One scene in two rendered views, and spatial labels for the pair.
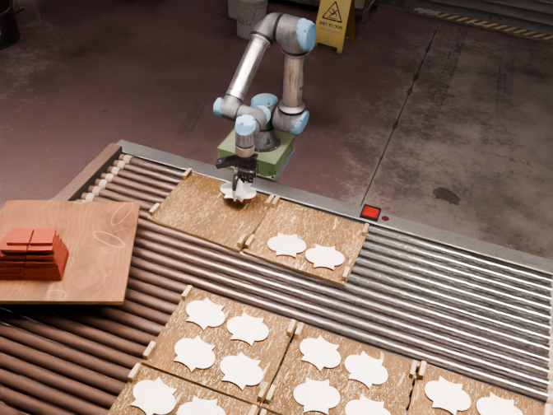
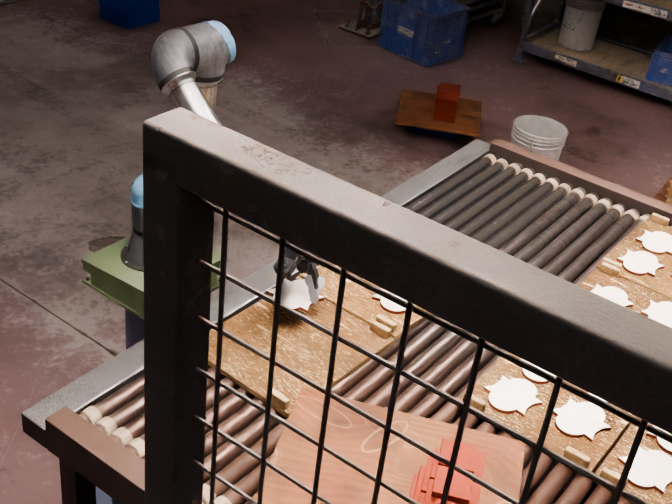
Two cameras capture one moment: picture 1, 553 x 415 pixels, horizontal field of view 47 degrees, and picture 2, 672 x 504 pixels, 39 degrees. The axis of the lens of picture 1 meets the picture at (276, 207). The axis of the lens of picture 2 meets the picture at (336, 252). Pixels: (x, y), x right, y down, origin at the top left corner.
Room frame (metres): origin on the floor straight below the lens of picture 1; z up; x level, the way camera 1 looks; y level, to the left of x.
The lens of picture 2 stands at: (1.35, 2.08, 2.44)
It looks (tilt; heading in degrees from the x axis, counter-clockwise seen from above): 32 degrees down; 286
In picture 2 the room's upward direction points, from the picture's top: 7 degrees clockwise
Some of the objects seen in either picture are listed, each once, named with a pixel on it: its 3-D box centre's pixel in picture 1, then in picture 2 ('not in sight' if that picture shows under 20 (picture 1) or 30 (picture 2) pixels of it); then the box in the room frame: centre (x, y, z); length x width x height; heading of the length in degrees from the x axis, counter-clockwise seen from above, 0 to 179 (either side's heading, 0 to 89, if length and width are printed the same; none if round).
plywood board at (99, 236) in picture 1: (60, 248); (389, 499); (1.56, 0.75, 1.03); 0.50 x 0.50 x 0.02; 6
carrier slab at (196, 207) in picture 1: (213, 209); (291, 343); (1.96, 0.26, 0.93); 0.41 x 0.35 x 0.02; 70
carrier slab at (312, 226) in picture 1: (308, 240); (387, 280); (1.83, -0.14, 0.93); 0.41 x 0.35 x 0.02; 71
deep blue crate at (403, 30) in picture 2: not in sight; (423, 27); (2.80, -4.42, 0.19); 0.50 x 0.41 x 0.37; 156
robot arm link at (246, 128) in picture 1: (245, 131); not in sight; (2.00, 0.14, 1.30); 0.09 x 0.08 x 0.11; 157
